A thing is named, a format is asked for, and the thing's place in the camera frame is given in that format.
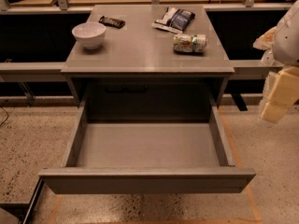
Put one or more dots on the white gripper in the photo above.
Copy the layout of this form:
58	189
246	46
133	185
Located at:
287	42

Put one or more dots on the blue white chip bag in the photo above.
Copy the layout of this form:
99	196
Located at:
174	20

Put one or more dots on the open grey top drawer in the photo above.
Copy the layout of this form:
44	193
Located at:
119	146

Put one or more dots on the dark chocolate bar wrapper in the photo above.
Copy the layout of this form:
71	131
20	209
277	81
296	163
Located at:
112	22

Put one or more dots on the grey drawer cabinet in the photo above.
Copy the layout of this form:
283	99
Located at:
137	75

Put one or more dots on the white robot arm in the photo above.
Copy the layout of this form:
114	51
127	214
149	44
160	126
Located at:
280	45

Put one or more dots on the white ceramic bowl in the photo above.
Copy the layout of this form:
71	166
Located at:
90	35

